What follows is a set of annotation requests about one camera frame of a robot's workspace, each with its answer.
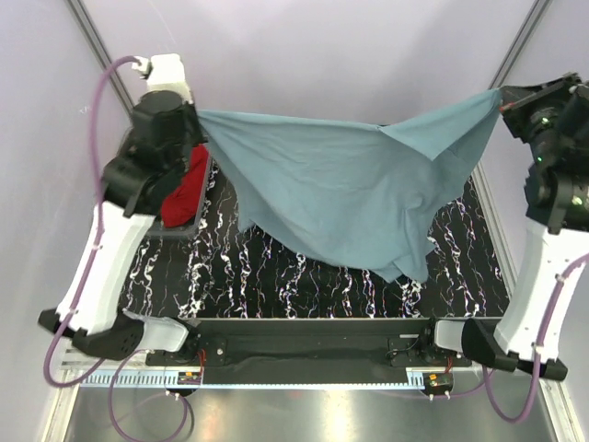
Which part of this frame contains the blue t-shirt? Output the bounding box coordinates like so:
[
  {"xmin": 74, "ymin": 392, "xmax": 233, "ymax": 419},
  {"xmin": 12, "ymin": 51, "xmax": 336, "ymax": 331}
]
[{"xmin": 200, "ymin": 89, "xmax": 501, "ymax": 282}]

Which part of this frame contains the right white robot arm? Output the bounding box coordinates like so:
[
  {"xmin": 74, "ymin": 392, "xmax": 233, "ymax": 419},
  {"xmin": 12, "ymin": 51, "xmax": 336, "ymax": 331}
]
[{"xmin": 417, "ymin": 73, "xmax": 588, "ymax": 381}]

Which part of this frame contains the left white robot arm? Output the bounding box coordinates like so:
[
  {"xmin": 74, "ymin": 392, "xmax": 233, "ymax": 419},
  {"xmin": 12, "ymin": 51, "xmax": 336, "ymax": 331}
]
[{"xmin": 38, "ymin": 90, "xmax": 204, "ymax": 365}]

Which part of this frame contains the red t-shirt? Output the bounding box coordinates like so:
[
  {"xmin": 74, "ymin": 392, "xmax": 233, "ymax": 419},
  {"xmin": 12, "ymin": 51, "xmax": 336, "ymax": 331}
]
[{"xmin": 161, "ymin": 144, "xmax": 209, "ymax": 228}]

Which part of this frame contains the clear plastic bin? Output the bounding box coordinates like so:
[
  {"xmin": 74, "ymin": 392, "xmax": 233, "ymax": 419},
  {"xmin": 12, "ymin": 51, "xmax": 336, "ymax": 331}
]
[{"xmin": 120, "ymin": 128, "xmax": 214, "ymax": 239}]

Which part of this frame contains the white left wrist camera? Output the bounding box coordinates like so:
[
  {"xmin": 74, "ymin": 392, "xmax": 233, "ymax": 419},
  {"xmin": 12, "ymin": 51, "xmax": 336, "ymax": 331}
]
[{"xmin": 132, "ymin": 53, "xmax": 194, "ymax": 104}]

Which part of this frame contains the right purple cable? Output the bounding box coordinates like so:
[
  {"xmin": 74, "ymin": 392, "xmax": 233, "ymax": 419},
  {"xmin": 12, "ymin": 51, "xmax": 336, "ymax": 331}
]
[{"xmin": 480, "ymin": 255, "xmax": 589, "ymax": 424}]

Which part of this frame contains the purple cable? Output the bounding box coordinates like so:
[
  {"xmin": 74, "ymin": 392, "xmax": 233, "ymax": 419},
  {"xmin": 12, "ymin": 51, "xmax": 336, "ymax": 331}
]
[
  {"xmin": 41, "ymin": 55, "xmax": 194, "ymax": 441},
  {"xmin": 480, "ymin": 255, "xmax": 589, "ymax": 424}
]

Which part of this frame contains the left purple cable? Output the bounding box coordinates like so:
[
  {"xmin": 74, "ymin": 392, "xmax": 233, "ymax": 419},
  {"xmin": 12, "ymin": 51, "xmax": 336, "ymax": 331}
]
[{"xmin": 41, "ymin": 55, "xmax": 194, "ymax": 441}]

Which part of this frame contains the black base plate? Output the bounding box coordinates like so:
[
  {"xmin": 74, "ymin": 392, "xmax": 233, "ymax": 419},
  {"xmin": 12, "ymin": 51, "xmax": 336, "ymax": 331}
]
[{"xmin": 146, "ymin": 319, "xmax": 468, "ymax": 390}]

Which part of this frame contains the white slotted cable duct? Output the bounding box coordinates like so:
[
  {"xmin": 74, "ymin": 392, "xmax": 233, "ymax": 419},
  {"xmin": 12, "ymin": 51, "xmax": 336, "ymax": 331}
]
[{"xmin": 82, "ymin": 369, "xmax": 202, "ymax": 389}]

